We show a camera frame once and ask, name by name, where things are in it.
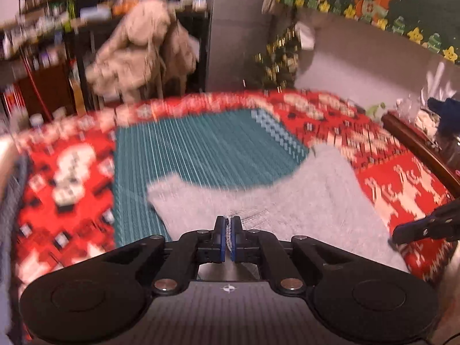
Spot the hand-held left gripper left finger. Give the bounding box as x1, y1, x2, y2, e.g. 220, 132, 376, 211
104, 216, 228, 296

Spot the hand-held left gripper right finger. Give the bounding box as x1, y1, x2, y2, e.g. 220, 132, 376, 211
231, 216, 354, 296

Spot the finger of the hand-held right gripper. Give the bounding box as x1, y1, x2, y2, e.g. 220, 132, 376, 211
392, 216, 437, 245

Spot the grey knit polo shirt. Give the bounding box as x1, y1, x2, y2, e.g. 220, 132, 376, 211
147, 144, 408, 281

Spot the wooden nightstand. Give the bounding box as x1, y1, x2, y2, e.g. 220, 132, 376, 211
381, 111, 460, 198

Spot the green cutting mat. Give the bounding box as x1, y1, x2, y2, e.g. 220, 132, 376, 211
113, 110, 310, 248

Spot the cream cloth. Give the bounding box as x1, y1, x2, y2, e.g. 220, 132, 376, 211
413, 110, 437, 137

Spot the dark blue fuzzy cloth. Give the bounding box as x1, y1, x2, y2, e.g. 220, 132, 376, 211
428, 97, 460, 133

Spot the clear glass cup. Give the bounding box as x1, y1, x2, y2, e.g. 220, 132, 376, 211
397, 97, 417, 116

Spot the green plush toy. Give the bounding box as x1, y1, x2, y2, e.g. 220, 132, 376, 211
367, 102, 388, 119

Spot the sheer white cloth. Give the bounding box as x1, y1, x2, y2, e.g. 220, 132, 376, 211
420, 63, 457, 97

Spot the red patterned blanket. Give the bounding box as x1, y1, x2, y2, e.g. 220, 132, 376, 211
0, 90, 457, 345

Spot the small Christmas tree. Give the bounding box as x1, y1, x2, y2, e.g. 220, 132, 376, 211
253, 25, 306, 90

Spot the grey refrigerator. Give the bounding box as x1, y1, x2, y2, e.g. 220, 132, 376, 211
206, 0, 274, 92

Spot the beige jacket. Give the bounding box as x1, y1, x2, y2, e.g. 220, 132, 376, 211
86, 0, 198, 103

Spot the white hanging cloth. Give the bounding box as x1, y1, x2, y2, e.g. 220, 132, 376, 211
293, 22, 317, 49

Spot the brown wooden cabinet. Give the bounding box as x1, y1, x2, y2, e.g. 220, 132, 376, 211
14, 61, 78, 123

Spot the light blue folded cloth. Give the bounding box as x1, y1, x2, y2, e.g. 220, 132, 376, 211
80, 7, 110, 20

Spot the cluttered shelf rack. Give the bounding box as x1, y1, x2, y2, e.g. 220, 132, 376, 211
0, 0, 78, 62

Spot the red broom handle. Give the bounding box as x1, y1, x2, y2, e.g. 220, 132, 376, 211
22, 47, 51, 123

